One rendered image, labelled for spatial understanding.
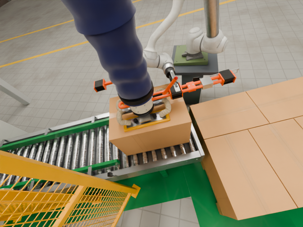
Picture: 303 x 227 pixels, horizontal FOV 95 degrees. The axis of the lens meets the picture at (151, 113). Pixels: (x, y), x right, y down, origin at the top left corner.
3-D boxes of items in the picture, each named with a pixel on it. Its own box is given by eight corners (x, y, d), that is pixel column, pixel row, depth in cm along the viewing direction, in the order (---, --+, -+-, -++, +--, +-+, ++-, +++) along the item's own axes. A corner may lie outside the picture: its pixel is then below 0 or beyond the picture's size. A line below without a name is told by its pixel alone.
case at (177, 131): (126, 156, 132) (108, 140, 99) (125, 120, 154) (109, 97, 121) (189, 142, 128) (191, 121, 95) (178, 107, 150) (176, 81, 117)
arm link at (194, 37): (190, 44, 158) (190, 24, 140) (206, 47, 149) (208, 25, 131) (183, 52, 152) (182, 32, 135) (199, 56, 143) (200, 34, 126)
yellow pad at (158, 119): (124, 132, 100) (122, 129, 96) (123, 120, 106) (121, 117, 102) (170, 120, 98) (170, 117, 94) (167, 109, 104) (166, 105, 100)
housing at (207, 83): (202, 90, 95) (203, 85, 91) (199, 83, 98) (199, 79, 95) (212, 87, 94) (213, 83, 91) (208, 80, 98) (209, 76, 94)
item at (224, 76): (222, 86, 93) (223, 80, 89) (217, 78, 97) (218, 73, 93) (234, 82, 93) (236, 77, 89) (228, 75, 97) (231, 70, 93)
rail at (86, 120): (5, 152, 180) (-12, 147, 165) (6, 148, 183) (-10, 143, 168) (179, 107, 167) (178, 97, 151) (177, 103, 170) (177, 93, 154)
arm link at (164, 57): (171, 73, 116) (156, 71, 112) (167, 62, 125) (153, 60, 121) (176, 61, 108) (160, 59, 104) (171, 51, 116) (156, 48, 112)
